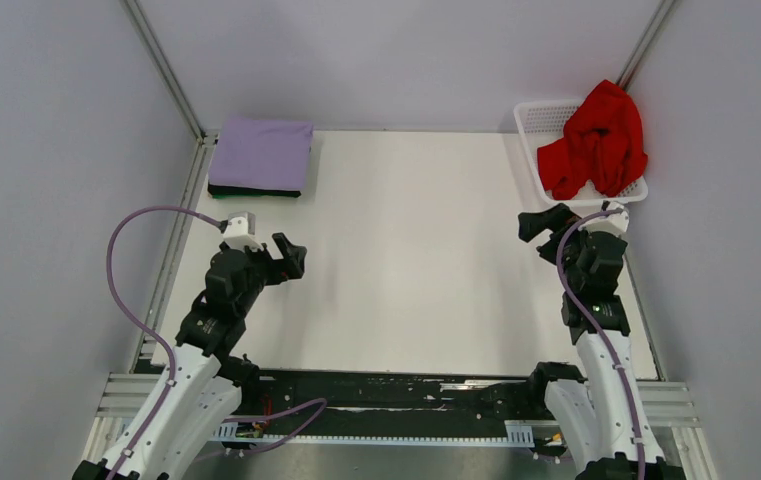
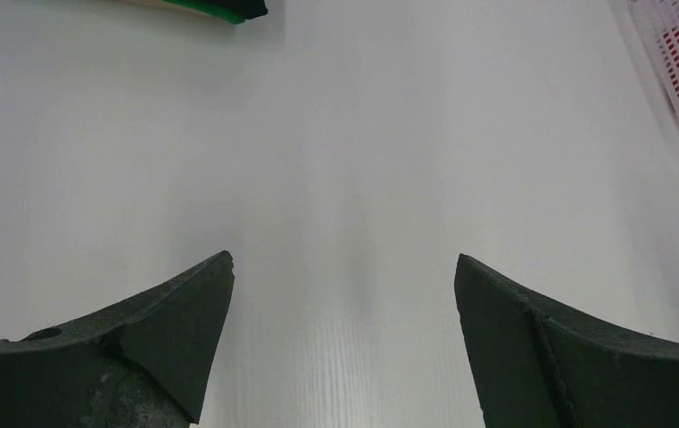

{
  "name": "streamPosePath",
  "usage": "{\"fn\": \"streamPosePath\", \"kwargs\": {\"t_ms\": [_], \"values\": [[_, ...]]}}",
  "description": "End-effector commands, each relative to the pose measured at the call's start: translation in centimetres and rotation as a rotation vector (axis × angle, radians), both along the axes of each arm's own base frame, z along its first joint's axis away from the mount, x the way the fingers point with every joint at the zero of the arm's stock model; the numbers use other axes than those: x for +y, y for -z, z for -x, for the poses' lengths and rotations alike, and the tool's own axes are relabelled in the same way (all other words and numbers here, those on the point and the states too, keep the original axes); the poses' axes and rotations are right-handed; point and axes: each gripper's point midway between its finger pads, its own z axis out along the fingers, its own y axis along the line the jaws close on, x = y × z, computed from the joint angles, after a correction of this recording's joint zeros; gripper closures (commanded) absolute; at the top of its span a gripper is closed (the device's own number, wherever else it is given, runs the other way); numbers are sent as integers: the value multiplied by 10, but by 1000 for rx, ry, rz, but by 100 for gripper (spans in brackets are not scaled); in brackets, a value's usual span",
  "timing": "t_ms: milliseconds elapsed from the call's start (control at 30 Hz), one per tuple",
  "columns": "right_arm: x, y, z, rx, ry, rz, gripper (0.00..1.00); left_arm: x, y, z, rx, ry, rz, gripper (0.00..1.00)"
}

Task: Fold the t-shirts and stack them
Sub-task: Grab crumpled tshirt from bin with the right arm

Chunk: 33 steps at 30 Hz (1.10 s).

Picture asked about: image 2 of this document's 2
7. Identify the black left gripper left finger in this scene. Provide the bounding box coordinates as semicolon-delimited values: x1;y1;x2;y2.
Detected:
0;251;235;427

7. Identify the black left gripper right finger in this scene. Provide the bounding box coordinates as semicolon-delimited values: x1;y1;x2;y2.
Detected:
454;255;679;427

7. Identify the green folded t shirt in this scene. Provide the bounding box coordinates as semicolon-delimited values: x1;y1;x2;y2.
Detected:
164;0;245;25

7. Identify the black folded t shirt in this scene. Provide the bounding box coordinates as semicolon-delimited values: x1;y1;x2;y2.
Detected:
211;0;269;21

